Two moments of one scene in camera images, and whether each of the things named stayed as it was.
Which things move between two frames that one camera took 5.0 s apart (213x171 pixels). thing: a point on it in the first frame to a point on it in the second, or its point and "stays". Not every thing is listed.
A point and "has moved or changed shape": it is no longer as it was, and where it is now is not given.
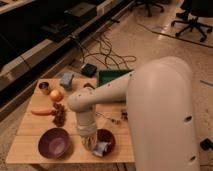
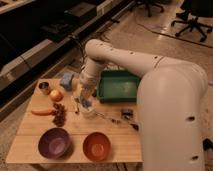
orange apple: [56, 95] stays
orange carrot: [42, 112] stays
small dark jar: [44, 87] stays
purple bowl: [54, 143] stays
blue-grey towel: [102, 148] has moved or changed shape
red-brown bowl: [106, 135] to [96, 146]
